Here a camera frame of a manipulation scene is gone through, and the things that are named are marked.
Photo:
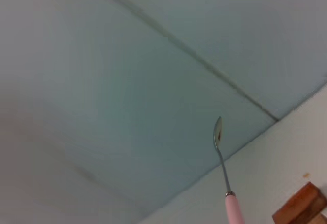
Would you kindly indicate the dark flat wooden block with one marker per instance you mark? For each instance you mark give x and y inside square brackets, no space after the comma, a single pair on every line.
[299,203]

